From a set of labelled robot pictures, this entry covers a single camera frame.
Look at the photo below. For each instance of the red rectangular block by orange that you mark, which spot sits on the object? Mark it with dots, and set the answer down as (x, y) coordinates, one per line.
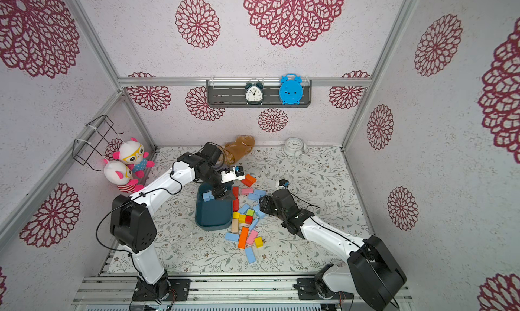
(246, 182)

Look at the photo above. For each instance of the red rectangular block upper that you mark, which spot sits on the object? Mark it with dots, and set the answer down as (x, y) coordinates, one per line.
(235, 191)

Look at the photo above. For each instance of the brown teddy bear plush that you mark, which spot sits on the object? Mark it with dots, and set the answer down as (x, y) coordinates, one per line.
(235, 151)

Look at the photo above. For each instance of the light blue block left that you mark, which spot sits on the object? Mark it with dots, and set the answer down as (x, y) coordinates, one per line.
(232, 237)

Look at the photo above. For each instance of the dark green alarm clock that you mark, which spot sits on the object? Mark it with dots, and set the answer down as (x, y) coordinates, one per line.
(254, 94)

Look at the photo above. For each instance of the pink rectangular block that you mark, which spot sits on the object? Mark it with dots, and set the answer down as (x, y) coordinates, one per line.
(247, 191)

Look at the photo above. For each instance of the yellow cube far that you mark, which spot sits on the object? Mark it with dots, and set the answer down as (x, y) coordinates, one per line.
(259, 242)

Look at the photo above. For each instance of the long orange block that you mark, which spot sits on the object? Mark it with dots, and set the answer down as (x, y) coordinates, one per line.
(243, 238)

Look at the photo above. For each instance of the yellow cube block lower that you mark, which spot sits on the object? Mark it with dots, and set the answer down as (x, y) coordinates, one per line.
(242, 218)

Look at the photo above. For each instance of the light blue narrow block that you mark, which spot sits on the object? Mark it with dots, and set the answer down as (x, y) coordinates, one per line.
(253, 225)

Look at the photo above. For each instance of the white alarm clock on table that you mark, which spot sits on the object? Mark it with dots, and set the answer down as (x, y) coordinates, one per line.
(294, 147)

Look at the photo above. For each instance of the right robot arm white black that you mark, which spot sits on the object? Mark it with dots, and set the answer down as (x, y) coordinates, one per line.
(367, 268)

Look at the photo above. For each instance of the pink block lower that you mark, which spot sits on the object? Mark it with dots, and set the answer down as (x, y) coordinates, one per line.
(251, 238)

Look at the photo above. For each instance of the white owl plush yellow glasses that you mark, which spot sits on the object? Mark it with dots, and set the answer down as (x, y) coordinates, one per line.
(133, 155)

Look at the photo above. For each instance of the blue alarm clock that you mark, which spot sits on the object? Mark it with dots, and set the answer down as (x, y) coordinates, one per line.
(291, 89)

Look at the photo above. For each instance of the white plush striped legs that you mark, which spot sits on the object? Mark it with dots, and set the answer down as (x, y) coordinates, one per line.
(119, 174)

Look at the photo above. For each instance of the light blue block far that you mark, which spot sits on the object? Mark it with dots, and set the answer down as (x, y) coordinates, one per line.
(250, 255)

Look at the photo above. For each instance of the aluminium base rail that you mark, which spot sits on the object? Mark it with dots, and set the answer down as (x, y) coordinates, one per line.
(199, 289)

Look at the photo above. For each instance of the black wire wall basket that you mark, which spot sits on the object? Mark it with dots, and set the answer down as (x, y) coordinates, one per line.
(101, 142)

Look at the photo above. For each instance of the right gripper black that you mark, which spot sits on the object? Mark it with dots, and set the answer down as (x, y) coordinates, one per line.
(266, 204)

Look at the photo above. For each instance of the long natural wooden block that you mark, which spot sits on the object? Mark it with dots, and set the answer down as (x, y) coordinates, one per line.
(235, 226)

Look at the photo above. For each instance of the red cube block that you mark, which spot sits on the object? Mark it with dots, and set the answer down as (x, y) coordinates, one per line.
(249, 219)

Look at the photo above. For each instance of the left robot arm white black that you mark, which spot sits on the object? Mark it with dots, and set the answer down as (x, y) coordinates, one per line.
(132, 221)

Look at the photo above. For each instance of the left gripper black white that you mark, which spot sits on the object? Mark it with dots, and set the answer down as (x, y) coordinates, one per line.
(217, 192)

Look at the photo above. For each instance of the dark teal plastic bin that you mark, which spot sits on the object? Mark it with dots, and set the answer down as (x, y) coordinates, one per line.
(213, 215)

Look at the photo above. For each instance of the grey wall shelf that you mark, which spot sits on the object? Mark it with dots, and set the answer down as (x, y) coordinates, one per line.
(232, 95)

